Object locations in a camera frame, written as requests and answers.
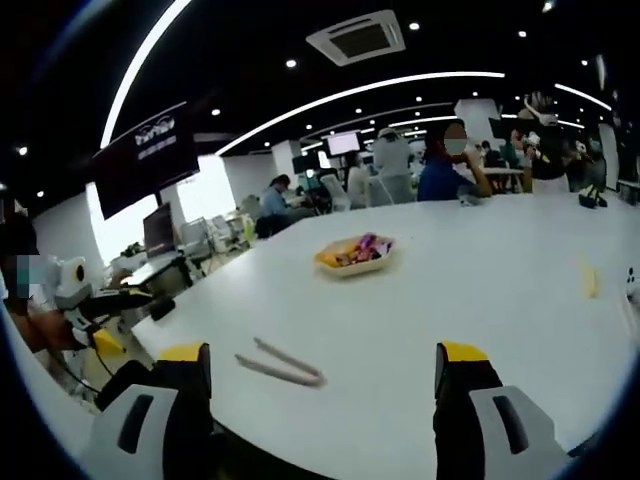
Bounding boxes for white smartphone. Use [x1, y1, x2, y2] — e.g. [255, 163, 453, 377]
[622, 267, 640, 304]

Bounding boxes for large black display screen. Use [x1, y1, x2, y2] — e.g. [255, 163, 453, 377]
[93, 102, 201, 220]

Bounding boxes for beige hexagonal container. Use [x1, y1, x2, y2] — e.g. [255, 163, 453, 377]
[313, 234, 400, 278]

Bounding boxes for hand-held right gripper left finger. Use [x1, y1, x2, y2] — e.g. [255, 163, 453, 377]
[82, 341, 214, 480]

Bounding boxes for curved ceiling light strip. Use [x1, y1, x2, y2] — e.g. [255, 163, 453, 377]
[218, 72, 506, 155]

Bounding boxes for pink food tongs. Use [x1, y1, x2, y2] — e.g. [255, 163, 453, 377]
[234, 337, 327, 387]

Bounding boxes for desk monitor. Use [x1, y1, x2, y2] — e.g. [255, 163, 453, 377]
[143, 202, 175, 259]

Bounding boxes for pile of food packets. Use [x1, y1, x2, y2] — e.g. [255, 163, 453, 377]
[324, 233, 394, 266]

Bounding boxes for white office chair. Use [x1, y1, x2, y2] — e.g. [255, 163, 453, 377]
[367, 177, 401, 206]
[319, 174, 351, 214]
[178, 219, 211, 261]

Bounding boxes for person's white shirt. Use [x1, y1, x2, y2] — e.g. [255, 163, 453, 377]
[0, 254, 66, 321]

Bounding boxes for white office desk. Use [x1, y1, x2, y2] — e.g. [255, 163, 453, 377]
[119, 252, 194, 291]

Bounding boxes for small black object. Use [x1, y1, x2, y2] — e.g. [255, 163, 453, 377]
[149, 298, 177, 322]

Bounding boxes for white ceiling light strip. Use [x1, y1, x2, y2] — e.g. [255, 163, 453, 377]
[101, 0, 194, 150]

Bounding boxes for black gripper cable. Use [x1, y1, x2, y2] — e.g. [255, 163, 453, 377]
[49, 327, 117, 394]

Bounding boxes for lit wall screen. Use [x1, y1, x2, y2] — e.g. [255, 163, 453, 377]
[327, 133, 361, 156]

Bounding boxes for yellow paper strip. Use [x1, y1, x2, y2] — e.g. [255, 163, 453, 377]
[580, 257, 600, 300]

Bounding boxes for person's head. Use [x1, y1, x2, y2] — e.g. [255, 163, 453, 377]
[0, 212, 41, 281]

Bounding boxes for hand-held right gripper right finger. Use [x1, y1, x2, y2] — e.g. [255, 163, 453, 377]
[432, 341, 571, 480]

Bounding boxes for ceiling air conditioner vent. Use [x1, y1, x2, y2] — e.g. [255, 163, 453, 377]
[305, 9, 406, 67]

